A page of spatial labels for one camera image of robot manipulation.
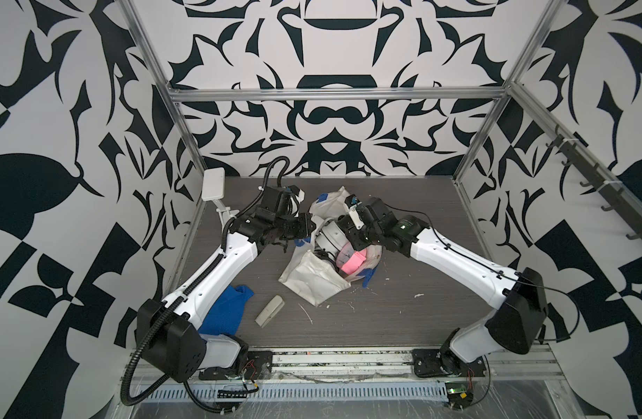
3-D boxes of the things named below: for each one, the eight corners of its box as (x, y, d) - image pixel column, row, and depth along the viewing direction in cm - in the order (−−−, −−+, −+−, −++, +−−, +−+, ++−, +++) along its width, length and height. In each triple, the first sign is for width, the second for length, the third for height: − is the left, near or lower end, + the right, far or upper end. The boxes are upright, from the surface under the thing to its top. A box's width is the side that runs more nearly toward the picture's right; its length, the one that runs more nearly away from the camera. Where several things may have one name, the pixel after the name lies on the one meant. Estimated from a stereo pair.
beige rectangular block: (255, 322, 82) (254, 320, 80) (278, 296, 87) (277, 293, 85) (264, 330, 81) (262, 327, 79) (286, 303, 86) (285, 300, 84)
